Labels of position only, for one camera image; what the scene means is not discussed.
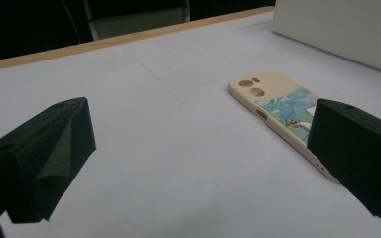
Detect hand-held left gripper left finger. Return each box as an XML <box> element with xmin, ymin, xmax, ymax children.
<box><xmin>0</xmin><ymin>96</ymin><xmax>97</xmax><ymax>224</ymax></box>

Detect wooden table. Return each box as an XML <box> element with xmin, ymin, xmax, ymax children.
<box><xmin>0</xmin><ymin>5</ymin><xmax>276</xmax><ymax>74</ymax></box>

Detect white plastic packaged item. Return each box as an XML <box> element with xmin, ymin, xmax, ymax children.
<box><xmin>227</xmin><ymin>69</ymin><xmax>342</xmax><ymax>184</ymax></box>

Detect white table mat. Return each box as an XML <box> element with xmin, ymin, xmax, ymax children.
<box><xmin>0</xmin><ymin>9</ymin><xmax>381</xmax><ymax>238</ymax></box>

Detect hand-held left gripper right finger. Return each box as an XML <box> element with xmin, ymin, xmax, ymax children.
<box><xmin>307</xmin><ymin>97</ymin><xmax>381</xmax><ymax>219</ymax></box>

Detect white plastic bin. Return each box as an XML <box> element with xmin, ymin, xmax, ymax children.
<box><xmin>271</xmin><ymin>0</ymin><xmax>381</xmax><ymax>78</ymax></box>

